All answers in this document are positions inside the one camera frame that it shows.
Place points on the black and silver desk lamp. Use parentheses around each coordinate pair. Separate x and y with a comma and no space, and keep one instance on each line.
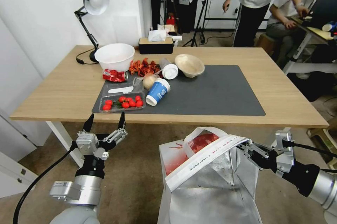
(96,0)

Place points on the large white bowl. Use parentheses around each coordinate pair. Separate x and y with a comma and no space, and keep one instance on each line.
(115,58)

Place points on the white cabinet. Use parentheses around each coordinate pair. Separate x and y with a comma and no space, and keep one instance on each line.
(15,81)

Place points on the wooden stool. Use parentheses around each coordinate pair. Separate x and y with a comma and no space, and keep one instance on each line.
(266,43)

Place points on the white foil-lined food delivery bag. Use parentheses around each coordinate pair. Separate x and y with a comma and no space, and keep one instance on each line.
(210,203)

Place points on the red fire extinguisher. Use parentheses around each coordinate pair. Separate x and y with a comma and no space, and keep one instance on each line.
(171,19)

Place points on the crushed red drink can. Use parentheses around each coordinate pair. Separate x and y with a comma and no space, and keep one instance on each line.
(114,75)

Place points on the brown onion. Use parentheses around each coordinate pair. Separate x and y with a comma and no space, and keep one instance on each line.
(150,81)

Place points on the person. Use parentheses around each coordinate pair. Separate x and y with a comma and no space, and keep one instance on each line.
(283,8)
(252,13)

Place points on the clear cup with white lid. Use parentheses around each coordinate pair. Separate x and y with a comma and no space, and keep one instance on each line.
(169,71)

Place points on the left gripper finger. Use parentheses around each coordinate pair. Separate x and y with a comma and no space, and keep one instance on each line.
(89,124)
(121,122)

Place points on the white label strip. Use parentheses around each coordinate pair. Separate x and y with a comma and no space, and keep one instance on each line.
(119,90)

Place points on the dried red peel pile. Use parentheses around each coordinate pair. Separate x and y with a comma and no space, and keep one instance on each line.
(143,67)

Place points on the wooden table with white legs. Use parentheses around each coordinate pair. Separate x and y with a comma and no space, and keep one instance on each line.
(63,89)

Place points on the beige paper bowl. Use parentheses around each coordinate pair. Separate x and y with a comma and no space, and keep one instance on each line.
(189,64)

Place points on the white tissue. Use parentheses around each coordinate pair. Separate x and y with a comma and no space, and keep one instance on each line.
(156,35)

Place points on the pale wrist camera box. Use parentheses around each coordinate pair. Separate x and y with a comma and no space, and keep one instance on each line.
(87,142)
(285,142)

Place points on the clear plastic clamshell container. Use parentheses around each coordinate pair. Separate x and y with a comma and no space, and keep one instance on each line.
(118,108)

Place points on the pale yellow plastic stool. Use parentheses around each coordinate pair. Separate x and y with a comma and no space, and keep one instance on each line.
(323,137)

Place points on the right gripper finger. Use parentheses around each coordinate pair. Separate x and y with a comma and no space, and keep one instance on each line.
(258,156)
(254,148)

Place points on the small paper cup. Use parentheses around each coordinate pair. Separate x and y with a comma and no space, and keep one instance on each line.
(327,27)

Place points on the white-framed side desk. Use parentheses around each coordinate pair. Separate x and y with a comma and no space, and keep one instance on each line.
(302,45)

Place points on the red cherry tomato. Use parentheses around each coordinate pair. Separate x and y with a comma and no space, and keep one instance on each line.
(122,99)
(139,103)
(108,102)
(132,103)
(137,98)
(125,105)
(106,107)
(129,99)

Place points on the blue and white paper cup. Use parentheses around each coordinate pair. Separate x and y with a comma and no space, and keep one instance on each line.
(157,92)

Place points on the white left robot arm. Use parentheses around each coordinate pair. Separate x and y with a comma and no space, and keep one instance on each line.
(84,191)

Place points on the dark grey desk mat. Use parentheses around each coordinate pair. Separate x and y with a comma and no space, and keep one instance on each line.
(210,92)

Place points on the black tissue box wooden lid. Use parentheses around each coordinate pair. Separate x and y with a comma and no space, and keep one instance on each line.
(155,48)

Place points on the black tripod stand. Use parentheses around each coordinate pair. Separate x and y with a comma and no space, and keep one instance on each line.
(200,10)

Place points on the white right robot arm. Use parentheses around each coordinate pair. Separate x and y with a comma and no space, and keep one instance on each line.
(326,188)

